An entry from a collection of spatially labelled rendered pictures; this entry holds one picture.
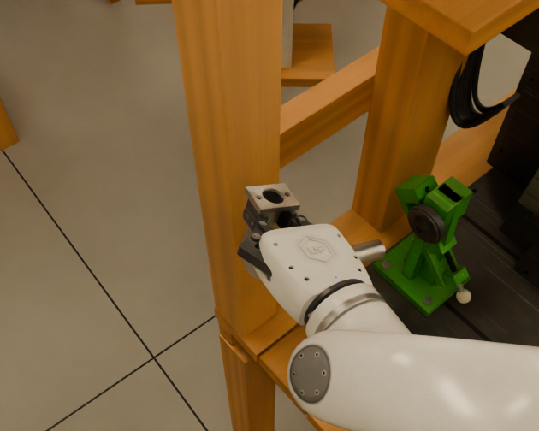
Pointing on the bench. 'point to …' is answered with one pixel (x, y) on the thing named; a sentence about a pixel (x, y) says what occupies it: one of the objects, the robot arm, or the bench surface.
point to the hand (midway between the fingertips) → (269, 215)
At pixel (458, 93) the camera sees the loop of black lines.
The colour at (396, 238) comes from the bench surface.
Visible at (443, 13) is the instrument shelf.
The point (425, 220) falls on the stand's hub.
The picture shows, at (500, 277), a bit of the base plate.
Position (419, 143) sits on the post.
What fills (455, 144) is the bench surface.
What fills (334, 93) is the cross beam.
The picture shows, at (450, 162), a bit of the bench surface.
